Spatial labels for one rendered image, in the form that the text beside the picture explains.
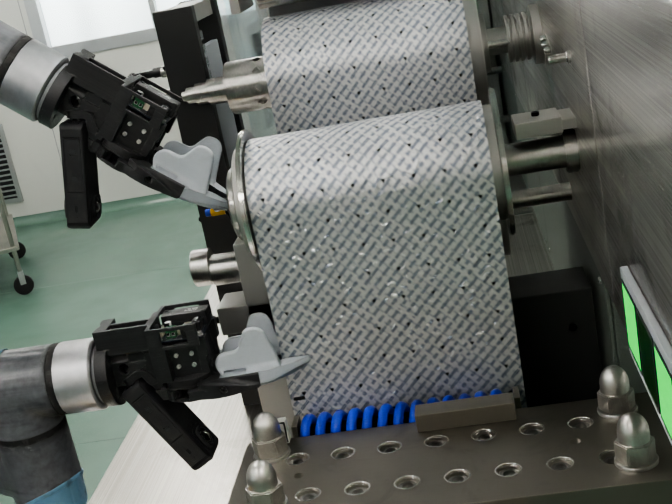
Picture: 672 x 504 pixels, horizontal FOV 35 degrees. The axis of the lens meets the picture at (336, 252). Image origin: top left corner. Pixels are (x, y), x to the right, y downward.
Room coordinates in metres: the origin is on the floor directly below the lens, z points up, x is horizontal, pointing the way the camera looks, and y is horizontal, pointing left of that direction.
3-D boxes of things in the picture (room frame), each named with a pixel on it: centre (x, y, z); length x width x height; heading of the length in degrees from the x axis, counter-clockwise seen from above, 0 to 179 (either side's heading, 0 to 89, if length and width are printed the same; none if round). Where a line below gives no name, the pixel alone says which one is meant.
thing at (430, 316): (0.98, -0.04, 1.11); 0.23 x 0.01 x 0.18; 82
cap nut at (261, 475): (0.84, 0.10, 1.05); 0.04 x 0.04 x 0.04
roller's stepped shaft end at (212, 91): (1.32, 0.12, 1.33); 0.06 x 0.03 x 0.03; 82
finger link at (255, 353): (0.98, 0.09, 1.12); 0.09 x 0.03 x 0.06; 81
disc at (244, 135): (1.06, 0.07, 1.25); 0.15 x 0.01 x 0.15; 172
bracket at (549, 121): (1.02, -0.22, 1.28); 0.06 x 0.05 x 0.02; 82
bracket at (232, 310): (1.10, 0.11, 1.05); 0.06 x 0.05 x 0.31; 82
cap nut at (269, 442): (0.93, 0.10, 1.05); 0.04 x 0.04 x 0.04
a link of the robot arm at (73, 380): (1.03, 0.28, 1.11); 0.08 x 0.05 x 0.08; 172
